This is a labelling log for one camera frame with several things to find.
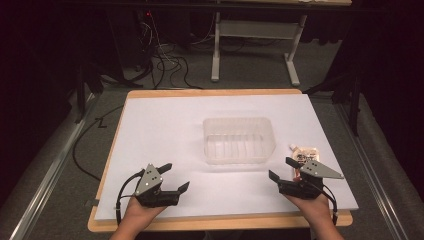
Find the white metal desk frame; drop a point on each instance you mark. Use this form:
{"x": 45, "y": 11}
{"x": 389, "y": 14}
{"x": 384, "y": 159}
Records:
{"x": 256, "y": 30}

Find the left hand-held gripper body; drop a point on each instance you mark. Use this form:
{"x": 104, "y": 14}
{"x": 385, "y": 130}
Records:
{"x": 148, "y": 181}

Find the clear plastic container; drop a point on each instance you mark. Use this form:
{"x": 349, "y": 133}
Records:
{"x": 238, "y": 146}

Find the person's left hand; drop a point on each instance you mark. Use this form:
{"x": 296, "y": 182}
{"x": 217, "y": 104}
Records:
{"x": 138, "y": 215}

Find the wooden table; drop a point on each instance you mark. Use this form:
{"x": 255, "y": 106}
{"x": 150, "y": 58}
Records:
{"x": 216, "y": 91}

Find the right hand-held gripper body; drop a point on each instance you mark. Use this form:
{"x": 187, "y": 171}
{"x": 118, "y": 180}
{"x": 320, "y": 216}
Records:
{"x": 300, "y": 189}

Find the aluminium floor rail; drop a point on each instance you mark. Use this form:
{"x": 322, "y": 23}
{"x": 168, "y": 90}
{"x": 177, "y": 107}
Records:
{"x": 50, "y": 176}
{"x": 366, "y": 173}

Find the white brown spouted pouch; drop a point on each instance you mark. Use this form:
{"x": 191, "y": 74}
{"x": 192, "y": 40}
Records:
{"x": 305, "y": 154}

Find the person's right hand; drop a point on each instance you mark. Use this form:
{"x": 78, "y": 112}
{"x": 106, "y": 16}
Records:
{"x": 315, "y": 210}

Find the black metal stand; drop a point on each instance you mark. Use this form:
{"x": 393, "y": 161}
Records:
{"x": 355, "y": 100}
{"x": 81, "y": 90}

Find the white board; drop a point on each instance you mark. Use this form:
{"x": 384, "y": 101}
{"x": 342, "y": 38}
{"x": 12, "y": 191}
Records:
{"x": 166, "y": 133}

